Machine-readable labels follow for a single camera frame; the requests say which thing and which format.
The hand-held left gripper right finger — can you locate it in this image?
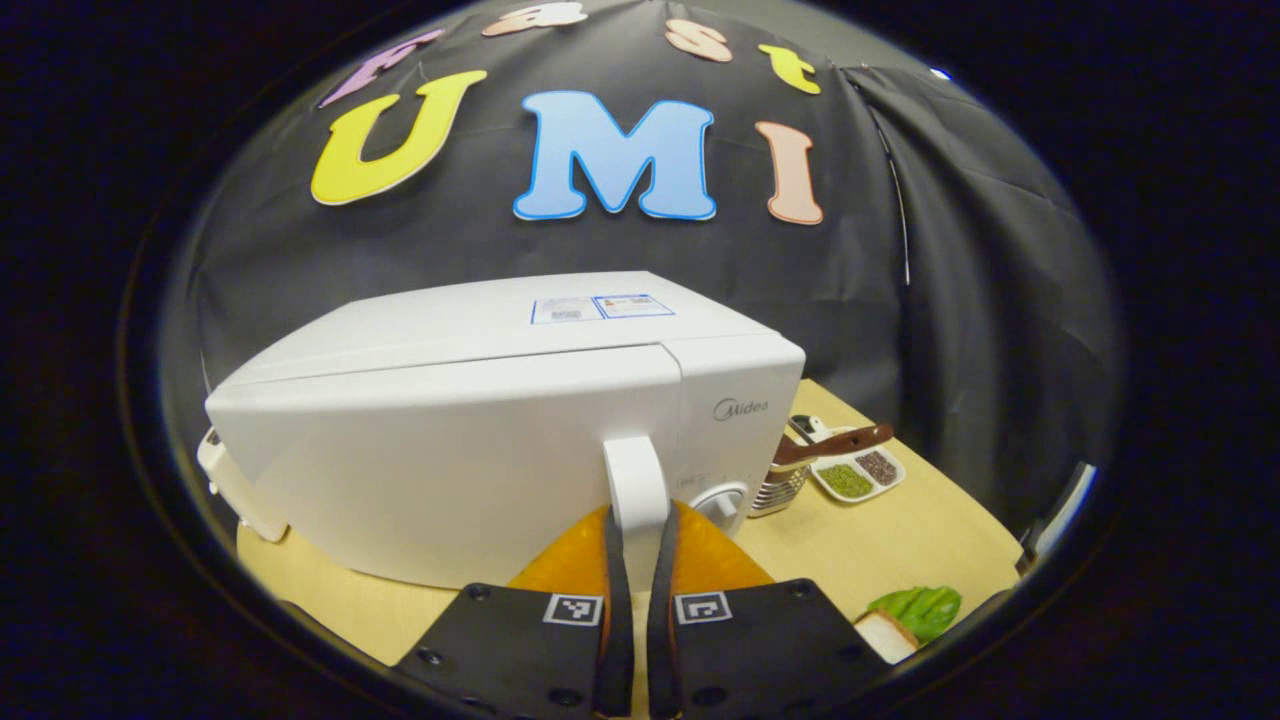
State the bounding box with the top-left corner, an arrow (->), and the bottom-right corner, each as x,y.
645,500 -> 889,720

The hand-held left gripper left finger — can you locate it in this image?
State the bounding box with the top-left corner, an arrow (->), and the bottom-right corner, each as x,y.
393,505 -> 637,719

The white microwave oven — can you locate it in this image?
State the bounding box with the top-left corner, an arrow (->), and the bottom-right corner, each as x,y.
205,270 -> 807,591

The toy sandwich with green lettuce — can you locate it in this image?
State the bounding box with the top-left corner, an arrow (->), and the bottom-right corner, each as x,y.
853,585 -> 963,666

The white divided grain dish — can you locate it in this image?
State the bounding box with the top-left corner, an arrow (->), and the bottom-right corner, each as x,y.
790,413 -> 907,504

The brown utensil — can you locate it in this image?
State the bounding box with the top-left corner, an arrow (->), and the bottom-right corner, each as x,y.
772,423 -> 896,467

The black backdrop cloth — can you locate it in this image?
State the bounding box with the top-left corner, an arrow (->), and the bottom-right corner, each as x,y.
165,0 -> 1121,561

